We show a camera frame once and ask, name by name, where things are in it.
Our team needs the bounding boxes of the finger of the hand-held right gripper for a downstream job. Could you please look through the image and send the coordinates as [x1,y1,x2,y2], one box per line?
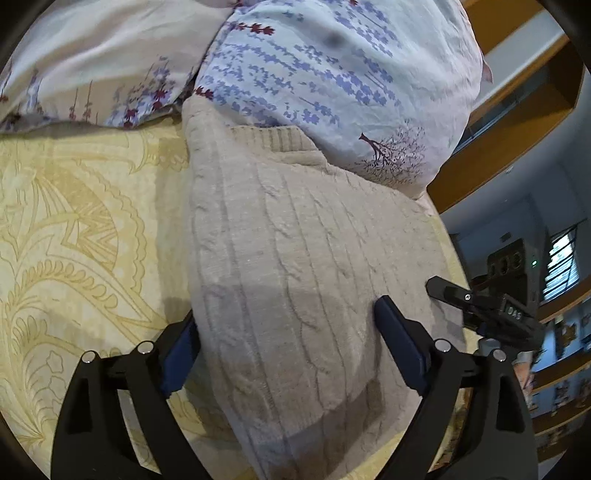
[425,275,506,326]

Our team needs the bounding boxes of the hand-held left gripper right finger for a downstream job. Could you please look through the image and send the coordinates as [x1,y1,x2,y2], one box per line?
[373,295,540,480]

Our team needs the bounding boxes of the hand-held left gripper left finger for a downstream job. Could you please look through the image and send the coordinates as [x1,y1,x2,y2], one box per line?
[50,311,202,480]

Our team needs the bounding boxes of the beige cable knit sweater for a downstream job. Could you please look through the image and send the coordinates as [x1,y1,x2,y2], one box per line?
[181,98,463,480]

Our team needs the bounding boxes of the barred window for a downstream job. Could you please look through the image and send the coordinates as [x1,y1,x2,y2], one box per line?
[539,224,583,303]

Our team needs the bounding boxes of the yellow patterned bed sheet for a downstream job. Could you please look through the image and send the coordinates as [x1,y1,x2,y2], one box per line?
[0,114,469,480]

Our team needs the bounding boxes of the wooden headboard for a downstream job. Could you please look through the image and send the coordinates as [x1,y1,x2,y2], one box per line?
[427,0,583,215]

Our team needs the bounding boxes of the blue floral pillow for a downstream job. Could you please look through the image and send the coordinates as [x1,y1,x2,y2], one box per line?
[191,0,486,200]

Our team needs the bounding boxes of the white floral pillow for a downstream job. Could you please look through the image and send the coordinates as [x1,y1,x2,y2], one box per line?
[0,0,234,136]

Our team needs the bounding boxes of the wooden wall shelf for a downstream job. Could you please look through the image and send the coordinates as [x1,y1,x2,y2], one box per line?
[526,295,591,462]

